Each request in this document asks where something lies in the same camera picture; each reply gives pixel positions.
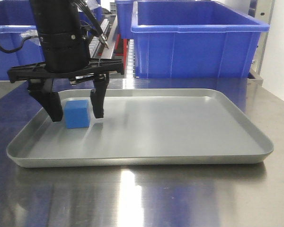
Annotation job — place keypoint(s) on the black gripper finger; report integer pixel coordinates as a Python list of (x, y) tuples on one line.
[(97, 95), (42, 91)]

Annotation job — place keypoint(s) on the large blue bin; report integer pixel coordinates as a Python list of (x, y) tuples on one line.
[(16, 18), (186, 39)]

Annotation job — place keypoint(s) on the large blue bin left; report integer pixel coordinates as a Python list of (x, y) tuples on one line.
[(16, 18)]

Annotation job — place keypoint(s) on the blue bin rear centre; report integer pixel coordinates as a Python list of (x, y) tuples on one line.
[(124, 19)]

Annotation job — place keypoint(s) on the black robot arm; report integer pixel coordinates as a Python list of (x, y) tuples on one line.
[(61, 16)]

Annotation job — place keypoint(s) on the grey metal tray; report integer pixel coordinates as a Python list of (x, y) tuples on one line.
[(146, 127)]

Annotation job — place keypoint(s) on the blue cube block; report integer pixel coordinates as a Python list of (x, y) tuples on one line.
[(76, 114)]

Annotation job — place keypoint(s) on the white roller conveyor rail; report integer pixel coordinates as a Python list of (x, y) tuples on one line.
[(95, 44)]

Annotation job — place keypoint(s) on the large blue bin right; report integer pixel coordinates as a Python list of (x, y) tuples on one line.
[(186, 39)]

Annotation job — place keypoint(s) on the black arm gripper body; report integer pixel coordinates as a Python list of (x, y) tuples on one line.
[(67, 56)]

